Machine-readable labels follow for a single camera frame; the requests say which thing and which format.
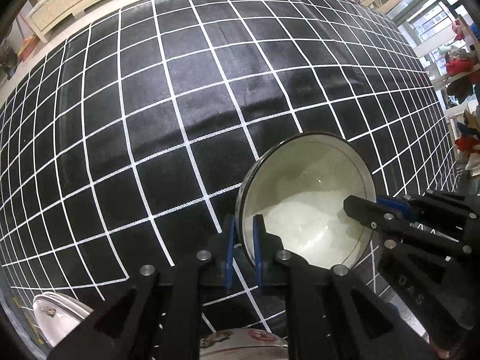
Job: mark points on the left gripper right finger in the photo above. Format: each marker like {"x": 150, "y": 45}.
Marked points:
{"x": 330, "y": 314}

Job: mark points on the green rimmed ceramic bowl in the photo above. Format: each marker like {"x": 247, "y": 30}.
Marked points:
{"x": 299, "y": 187}

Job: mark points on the floral print white plate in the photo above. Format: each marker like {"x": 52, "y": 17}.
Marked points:
{"x": 243, "y": 343}

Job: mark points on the black white grid tablecloth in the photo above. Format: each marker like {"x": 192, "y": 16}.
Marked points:
{"x": 127, "y": 142}

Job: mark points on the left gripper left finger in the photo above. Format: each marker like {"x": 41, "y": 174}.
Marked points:
{"x": 158, "y": 315}

